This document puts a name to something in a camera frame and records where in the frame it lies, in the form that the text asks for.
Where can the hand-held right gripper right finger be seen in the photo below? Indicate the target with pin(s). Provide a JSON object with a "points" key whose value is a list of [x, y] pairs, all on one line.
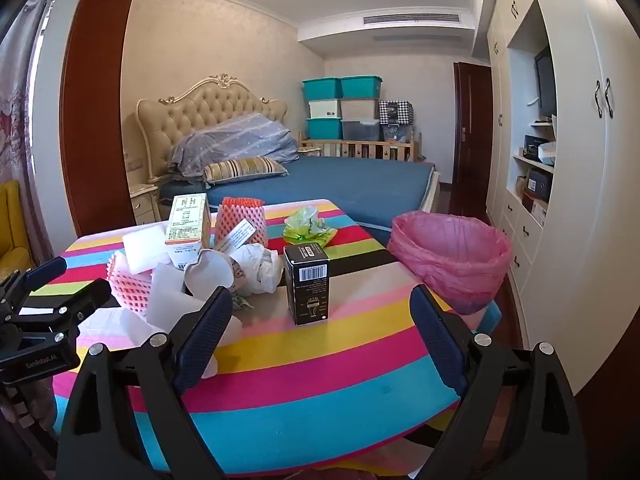
{"points": [[440, 345]]}

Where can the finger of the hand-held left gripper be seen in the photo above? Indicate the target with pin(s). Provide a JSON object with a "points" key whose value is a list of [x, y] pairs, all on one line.
{"points": [[47, 270], [75, 300]]}

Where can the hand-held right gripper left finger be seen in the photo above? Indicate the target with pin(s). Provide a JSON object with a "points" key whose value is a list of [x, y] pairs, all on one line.
{"points": [[205, 345]]}

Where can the bin with pink liner bag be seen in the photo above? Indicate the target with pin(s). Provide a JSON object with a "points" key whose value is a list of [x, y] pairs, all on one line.
{"points": [[450, 260]]}

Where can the black barcode box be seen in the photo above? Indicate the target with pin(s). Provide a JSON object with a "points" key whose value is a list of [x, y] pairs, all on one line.
{"points": [[307, 290]]}

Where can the orange and white crochet piece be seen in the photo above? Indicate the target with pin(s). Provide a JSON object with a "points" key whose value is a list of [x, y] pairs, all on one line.
{"points": [[240, 210]]}

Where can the white tissue sheet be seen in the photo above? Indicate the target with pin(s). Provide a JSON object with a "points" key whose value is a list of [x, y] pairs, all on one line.
{"points": [[115, 325]]}

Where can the pink foam net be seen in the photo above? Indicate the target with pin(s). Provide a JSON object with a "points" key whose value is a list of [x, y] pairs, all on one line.
{"points": [[125, 285]]}

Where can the yellow armchair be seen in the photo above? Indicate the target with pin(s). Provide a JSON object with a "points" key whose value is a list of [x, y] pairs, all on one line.
{"points": [[12, 230]]}

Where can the white foam sheet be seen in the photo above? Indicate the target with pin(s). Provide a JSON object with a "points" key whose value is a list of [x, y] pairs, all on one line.
{"points": [[170, 295]]}

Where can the crushed white paper cup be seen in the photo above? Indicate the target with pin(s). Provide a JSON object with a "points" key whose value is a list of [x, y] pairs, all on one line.
{"points": [[210, 270]]}

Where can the white foam block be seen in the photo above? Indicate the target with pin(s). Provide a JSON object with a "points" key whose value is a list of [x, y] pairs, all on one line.
{"points": [[145, 247]]}

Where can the crumpled white paper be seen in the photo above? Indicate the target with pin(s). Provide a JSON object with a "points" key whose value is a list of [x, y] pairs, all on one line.
{"points": [[260, 270]]}

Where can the rainbow striped tablecloth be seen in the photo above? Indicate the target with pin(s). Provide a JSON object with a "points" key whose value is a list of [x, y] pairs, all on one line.
{"points": [[300, 360]]}

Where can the white printed paper slip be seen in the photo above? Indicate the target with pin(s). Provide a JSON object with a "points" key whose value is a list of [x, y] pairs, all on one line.
{"points": [[235, 235]]}

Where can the cream nightstand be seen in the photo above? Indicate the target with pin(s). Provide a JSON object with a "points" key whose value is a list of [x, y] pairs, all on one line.
{"points": [[147, 205]]}

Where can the yellow and white medicine box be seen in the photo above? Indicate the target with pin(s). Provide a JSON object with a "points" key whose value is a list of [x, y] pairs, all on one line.
{"points": [[187, 225]]}

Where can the green and white plastic wrapper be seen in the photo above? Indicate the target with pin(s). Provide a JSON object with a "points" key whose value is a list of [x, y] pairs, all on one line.
{"points": [[305, 227]]}

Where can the pink lace curtain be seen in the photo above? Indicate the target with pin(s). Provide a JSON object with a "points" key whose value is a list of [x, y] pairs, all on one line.
{"points": [[20, 110]]}

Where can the brown cardboard box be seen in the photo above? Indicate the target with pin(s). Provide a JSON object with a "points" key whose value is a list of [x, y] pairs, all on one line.
{"points": [[536, 210]]}

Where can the small cardboard box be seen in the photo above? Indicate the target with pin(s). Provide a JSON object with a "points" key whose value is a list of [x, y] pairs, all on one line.
{"points": [[521, 185]]}

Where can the striped pillow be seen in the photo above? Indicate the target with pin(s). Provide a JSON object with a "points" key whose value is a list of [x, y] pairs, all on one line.
{"points": [[245, 169]]}

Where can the bed with blue mattress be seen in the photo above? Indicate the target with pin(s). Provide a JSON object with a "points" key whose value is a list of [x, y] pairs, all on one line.
{"points": [[350, 185]]}

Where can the small black safe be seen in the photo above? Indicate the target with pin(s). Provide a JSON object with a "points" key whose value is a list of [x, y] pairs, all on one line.
{"points": [[540, 185]]}

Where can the white built-in wardrobe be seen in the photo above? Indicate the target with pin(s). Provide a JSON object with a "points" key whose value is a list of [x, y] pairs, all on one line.
{"points": [[590, 210]]}

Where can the blue-grey folded duvet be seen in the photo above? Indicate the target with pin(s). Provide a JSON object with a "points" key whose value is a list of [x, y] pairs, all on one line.
{"points": [[235, 140]]}

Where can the dark storage bag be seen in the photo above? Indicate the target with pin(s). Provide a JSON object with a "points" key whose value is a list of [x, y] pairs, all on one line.
{"points": [[397, 133]]}

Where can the white shelf device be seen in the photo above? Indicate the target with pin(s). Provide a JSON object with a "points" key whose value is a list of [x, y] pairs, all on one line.
{"points": [[547, 154]]}

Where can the black shelf box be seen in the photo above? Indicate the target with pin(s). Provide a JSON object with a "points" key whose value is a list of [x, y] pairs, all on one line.
{"points": [[532, 146]]}

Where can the dark brown wooden door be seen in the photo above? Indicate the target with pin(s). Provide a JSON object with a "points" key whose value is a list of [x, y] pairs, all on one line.
{"points": [[472, 125]]}

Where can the clear grey storage box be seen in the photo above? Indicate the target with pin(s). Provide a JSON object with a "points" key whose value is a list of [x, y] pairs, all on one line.
{"points": [[360, 130]]}

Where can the beige tufted headboard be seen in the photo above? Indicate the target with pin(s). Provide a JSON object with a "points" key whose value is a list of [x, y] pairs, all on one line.
{"points": [[215, 105]]}

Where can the black and white checkered bag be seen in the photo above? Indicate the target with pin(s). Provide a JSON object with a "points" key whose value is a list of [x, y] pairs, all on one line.
{"points": [[396, 112]]}

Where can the teal storage box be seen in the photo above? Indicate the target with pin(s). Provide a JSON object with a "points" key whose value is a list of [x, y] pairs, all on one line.
{"points": [[322, 89], [324, 129], [361, 87]]}

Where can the beige storage box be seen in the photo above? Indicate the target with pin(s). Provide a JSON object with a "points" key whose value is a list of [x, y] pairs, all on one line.
{"points": [[360, 109]]}

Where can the white storage box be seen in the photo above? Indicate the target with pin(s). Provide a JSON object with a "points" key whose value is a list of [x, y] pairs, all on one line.
{"points": [[325, 109]]}

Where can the black television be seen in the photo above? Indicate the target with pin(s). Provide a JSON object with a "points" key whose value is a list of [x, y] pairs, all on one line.
{"points": [[545, 85]]}

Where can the white air conditioner grille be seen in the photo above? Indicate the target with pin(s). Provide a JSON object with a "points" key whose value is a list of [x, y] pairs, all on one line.
{"points": [[410, 19]]}

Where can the wall switch panel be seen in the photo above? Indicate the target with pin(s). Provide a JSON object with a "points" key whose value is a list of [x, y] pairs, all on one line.
{"points": [[133, 163]]}

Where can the wooden crib rail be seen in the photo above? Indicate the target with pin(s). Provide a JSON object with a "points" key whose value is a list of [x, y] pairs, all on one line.
{"points": [[350, 149]]}

